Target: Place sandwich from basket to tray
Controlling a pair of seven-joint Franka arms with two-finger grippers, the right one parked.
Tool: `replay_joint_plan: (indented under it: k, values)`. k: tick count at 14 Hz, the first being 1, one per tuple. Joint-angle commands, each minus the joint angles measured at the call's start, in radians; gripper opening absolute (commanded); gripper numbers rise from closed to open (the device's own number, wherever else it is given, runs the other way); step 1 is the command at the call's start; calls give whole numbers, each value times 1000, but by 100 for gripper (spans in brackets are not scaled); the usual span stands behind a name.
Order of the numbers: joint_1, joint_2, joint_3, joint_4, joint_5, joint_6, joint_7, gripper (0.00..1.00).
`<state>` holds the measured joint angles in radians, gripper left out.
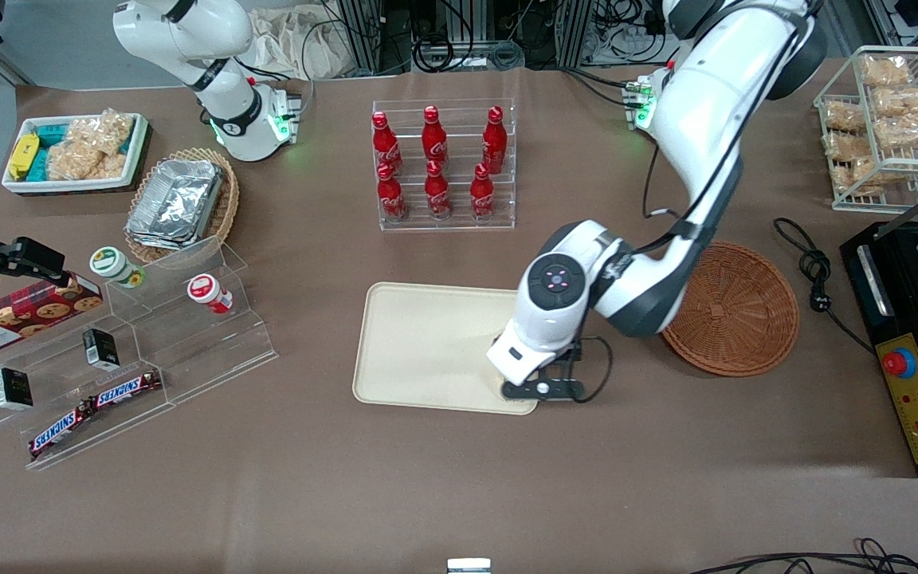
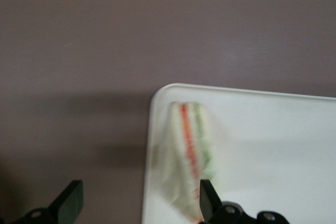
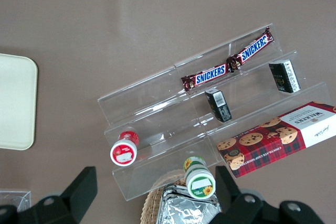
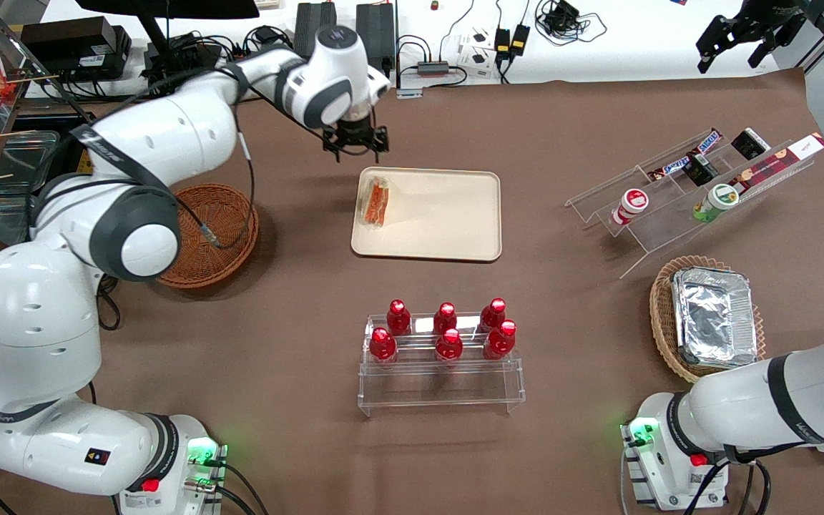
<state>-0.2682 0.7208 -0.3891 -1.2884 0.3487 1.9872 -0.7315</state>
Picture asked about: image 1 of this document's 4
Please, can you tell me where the beige plastic tray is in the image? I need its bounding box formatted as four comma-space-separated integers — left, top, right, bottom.
352, 281, 540, 416

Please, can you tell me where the oval light wicker basket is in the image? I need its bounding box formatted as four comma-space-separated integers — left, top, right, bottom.
124, 147, 240, 265

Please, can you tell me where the round brown wicker basket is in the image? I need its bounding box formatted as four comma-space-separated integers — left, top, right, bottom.
660, 242, 801, 378

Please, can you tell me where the red cookie box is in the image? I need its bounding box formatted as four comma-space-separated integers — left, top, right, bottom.
0, 272, 104, 359

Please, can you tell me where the white rectangular bin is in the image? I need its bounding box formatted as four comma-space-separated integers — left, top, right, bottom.
0, 112, 150, 196

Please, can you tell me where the green-lid yogurt cup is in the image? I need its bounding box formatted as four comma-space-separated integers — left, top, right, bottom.
89, 246, 147, 290

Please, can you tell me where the yellow snack packet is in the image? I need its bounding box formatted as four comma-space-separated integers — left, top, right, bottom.
8, 133, 40, 181

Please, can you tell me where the small black box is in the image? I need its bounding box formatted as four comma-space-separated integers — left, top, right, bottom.
81, 328, 120, 372
0, 366, 34, 412

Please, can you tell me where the teal snack packet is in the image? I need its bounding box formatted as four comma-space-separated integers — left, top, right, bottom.
31, 122, 71, 182

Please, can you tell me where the rice cracker snack bag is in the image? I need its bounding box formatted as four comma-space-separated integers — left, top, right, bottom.
872, 85, 918, 120
831, 157, 880, 197
47, 108, 136, 182
823, 101, 868, 134
859, 53, 912, 88
873, 116, 918, 150
822, 131, 872, 161

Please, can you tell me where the stack of foil containers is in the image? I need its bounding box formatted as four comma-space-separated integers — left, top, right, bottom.
125, 159, 226, 250

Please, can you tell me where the clear acrylic bottle rack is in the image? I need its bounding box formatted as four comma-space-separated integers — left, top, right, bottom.
371, 97, 516, 233

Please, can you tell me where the Snickers chocolate bar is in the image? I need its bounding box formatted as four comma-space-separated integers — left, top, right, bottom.
27, 398, 99, 460
92, 368, 164, 410

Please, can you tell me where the red cola bottle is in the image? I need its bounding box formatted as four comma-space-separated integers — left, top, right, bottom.
376, 163, 408, 222
424, 159, 453, 221
422, 104, 449, 169
481, 105, 508, 173
469, 163, 497, 221
371, 111, 403, 177

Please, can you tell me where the red-lid yogurt cup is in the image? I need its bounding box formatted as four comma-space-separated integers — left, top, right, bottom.
186, 273, 234, 315

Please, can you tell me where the clear acrylic stepped shelf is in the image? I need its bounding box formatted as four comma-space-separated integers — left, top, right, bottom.
0, 234, 280, 472

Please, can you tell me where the white cloth bag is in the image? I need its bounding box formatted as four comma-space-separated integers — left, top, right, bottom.
247, 6, 350, 81

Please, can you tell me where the red emergency stop button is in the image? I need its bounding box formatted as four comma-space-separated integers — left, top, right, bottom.
882, 347, 917, 380

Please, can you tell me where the black appliance with yellow panel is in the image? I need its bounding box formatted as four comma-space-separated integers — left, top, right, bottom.
839, 214, 918, 478

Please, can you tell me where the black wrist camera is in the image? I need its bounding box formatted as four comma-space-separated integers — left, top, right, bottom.
500, 379, 587, 403

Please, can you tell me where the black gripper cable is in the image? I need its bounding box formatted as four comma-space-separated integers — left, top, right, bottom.
575, 334, 614, 403

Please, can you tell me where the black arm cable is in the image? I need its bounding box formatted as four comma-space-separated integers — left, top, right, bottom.
640, 0, 815, 264

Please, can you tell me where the black power cable with plug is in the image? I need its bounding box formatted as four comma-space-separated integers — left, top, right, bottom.
773, 217, 879, 356

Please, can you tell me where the black cable bundle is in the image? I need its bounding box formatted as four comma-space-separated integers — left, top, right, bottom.
410, 32, 525, 73

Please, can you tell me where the metal bar handle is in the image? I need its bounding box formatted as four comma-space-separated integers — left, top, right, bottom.
857, 243, 896, 317

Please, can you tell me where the aluminium frame rack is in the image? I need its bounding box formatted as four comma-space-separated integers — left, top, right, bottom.
333, 0, 671, 74

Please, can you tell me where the white wire rack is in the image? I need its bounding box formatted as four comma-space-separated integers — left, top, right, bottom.
813, 45, 918, 214

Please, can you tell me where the black floor cable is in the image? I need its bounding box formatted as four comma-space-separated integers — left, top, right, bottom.
688, 537, 918, 574

